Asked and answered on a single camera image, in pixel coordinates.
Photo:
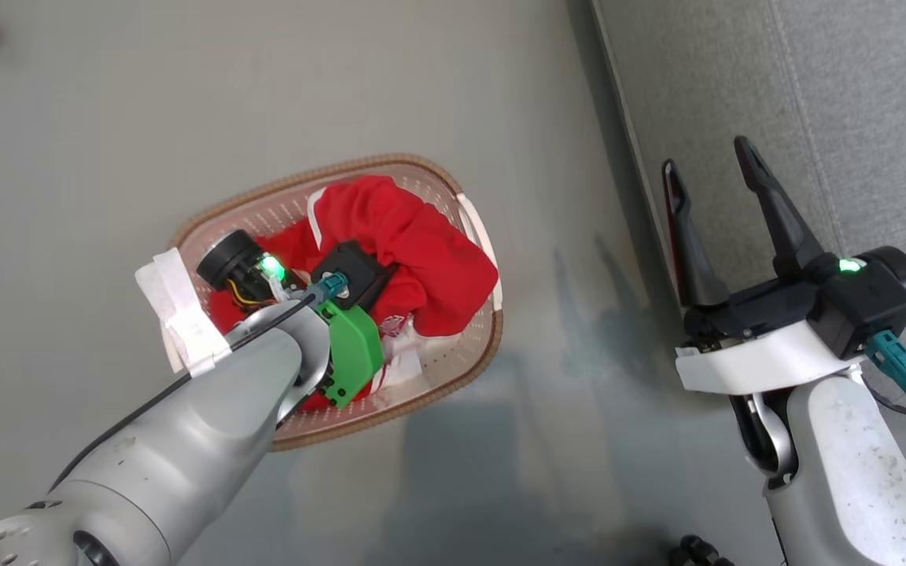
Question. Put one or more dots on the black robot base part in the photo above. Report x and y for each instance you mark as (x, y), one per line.
(697, 552)

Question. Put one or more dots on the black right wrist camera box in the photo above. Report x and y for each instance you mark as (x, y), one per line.
(866, 310)

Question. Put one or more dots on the red and white garment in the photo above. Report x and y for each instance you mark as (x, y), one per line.
(429, 259)

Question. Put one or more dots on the grey fabric sofa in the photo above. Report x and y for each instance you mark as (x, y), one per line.
(854, 118)

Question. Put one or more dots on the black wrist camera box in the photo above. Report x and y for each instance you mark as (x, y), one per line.
(866, 310)
(357, 271)

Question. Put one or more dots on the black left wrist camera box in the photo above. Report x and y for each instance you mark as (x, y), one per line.
(357, 271)

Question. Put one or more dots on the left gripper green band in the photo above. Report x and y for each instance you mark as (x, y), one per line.
(352, 354)

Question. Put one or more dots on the cream perforated laundry basket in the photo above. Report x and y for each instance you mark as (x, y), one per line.
(453, 346)

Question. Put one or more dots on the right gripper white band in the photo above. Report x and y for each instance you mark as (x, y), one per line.
(760, 362)

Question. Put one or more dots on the teal left camera connector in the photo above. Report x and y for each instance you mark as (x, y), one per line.
(331, 285)

